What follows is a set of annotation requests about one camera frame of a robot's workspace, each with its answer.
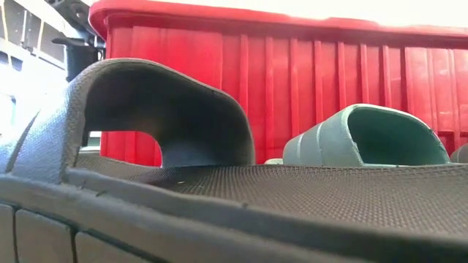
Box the dark green rubber slide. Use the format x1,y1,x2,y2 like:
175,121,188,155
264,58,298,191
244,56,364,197
282,103,451,167

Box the red plastic bin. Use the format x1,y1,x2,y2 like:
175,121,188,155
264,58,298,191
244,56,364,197
88,0,468,167

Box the grey lattice structure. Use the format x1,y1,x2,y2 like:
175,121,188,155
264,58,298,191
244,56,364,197
0,0,69,74

